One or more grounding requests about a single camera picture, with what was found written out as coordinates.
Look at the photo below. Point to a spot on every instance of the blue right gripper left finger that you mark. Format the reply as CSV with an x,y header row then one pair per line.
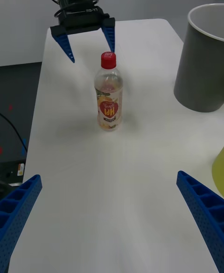
x,y
17,210

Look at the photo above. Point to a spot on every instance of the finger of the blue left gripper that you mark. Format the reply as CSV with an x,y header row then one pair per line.
x,y
109,33
63,40

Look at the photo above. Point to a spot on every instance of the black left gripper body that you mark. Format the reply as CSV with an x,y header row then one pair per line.
x,y
80,19

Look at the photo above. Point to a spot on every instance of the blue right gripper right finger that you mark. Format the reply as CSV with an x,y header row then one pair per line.
x,y
205,210

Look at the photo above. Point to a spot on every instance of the yellow-green waste bin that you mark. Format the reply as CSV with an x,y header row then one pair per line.
x,y
219,170

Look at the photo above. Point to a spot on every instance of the grey waste bin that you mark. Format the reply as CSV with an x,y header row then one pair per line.
x,y
200,72

